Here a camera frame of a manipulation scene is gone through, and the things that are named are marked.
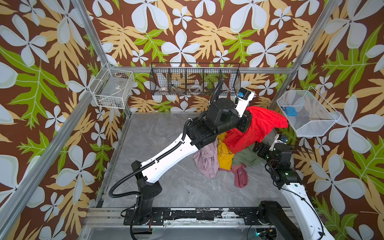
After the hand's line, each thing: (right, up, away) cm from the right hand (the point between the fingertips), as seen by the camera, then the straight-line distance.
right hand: (262, 143), depth 79 cm
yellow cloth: (-18, -9, +9) cm, 22 cm away
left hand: (-14, +15, -23) cm, 32 cm away
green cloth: (-5, -9, +9) cm, 14 cm away
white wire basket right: (+28, +16, +3) cm, 32 cm away
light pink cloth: (-29, -10, +9) cm, 32 cm away
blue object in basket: (+20, +18, +7) cm, 28 cm away
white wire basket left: (-85, +33, +7) cm, 91 cm away
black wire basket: (-36, +41, +17) cm, 57 cm away
